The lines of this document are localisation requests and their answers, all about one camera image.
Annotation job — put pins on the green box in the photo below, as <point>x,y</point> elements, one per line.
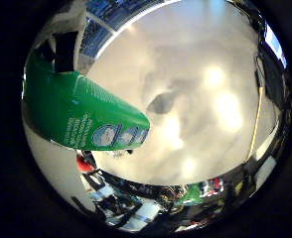
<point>73,109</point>

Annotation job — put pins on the green bag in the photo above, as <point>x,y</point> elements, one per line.
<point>193,195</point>

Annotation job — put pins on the red white items pile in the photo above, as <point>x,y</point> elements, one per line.
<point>215,185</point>

